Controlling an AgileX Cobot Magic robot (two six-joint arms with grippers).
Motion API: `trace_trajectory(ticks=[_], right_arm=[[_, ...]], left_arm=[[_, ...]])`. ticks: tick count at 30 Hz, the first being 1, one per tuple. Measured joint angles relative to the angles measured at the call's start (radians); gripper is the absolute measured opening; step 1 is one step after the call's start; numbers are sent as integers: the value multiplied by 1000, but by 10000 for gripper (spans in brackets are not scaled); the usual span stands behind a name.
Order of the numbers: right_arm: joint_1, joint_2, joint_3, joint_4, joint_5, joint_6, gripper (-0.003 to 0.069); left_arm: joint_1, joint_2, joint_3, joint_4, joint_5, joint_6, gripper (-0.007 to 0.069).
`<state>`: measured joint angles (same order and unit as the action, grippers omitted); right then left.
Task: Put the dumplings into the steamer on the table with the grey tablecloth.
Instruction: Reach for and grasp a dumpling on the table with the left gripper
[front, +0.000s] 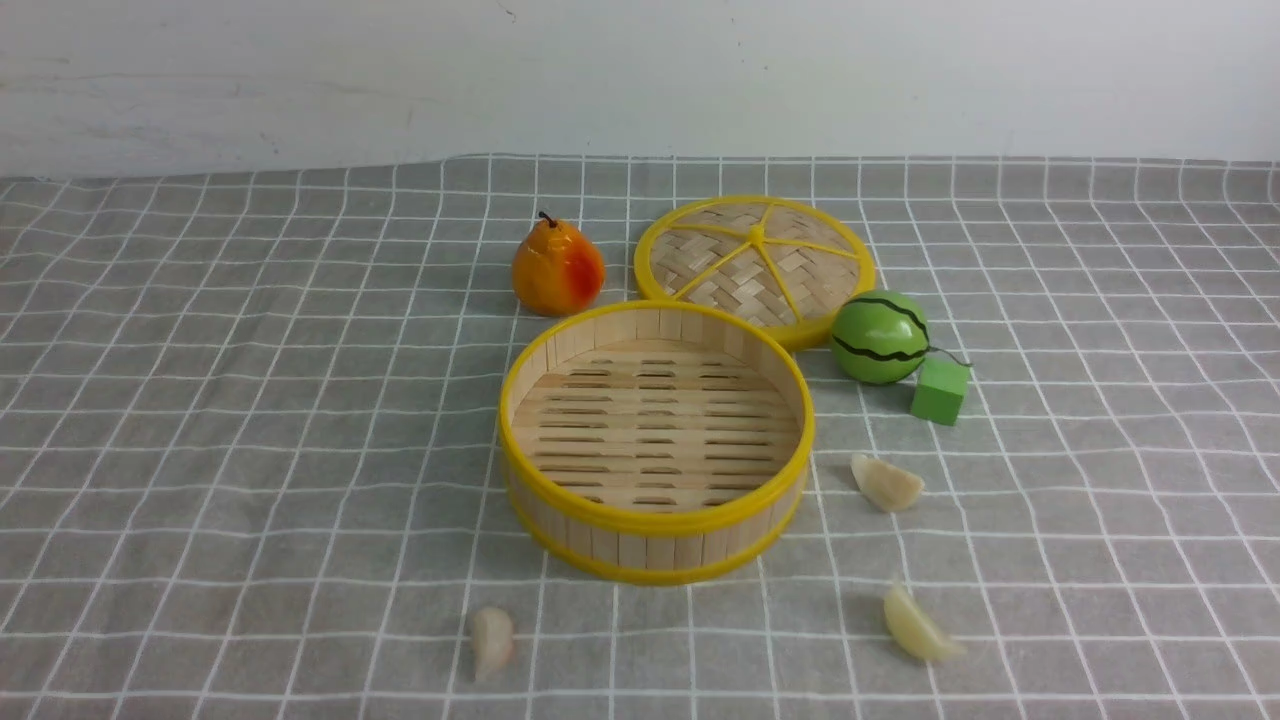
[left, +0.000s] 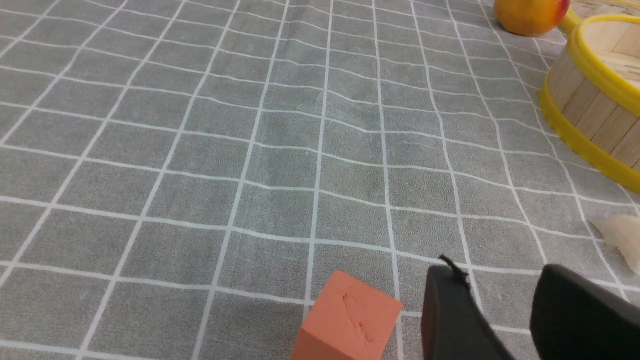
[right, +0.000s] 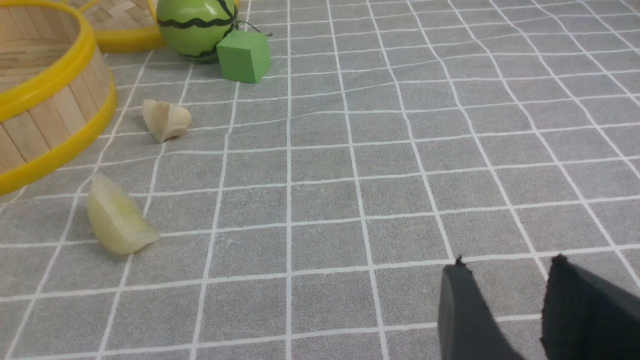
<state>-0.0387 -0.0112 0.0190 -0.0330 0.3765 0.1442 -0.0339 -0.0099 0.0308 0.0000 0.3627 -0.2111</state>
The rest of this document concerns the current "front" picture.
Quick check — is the green toy watermelon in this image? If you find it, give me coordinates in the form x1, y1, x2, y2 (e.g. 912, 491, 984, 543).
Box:
829, 290, 931, 386

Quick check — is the orange toy pear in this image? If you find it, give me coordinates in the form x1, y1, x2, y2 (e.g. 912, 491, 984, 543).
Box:
511, 211, 605, 316

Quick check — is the woven bamboo steamer lid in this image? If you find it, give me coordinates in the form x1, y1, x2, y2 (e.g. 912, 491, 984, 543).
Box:
634, 195, 877, 351

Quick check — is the green wooden cube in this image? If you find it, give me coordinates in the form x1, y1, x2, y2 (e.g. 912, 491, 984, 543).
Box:
909, 357, 972, 427

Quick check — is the yellowish dumpling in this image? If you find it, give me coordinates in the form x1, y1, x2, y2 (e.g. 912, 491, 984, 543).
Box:
883, 580, 966, 664

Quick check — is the white dumpling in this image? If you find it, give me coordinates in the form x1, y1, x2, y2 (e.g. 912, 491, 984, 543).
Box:
470, 606, 515, 683
850, 454, 924, 512

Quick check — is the bamboo steamer tray yellow rim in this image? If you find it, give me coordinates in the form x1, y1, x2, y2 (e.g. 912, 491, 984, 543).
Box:
497, 301, 817, 585

